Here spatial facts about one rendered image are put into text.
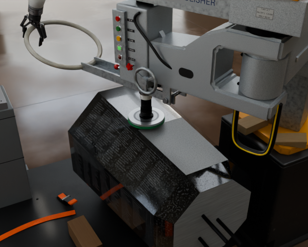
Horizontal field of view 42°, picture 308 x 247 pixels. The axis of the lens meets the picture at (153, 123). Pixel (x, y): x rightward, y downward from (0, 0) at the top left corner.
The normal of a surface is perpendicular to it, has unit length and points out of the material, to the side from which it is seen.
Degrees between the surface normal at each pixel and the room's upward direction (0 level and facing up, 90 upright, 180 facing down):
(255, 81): 90
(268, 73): 90
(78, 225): 0
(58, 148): 0
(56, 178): 0
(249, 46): 90
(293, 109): 90
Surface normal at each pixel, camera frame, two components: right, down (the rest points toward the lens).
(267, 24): -0.61, 0.42
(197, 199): 0.48, 0.46
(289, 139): -0.19, -0.86
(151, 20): 0.80, 0.32
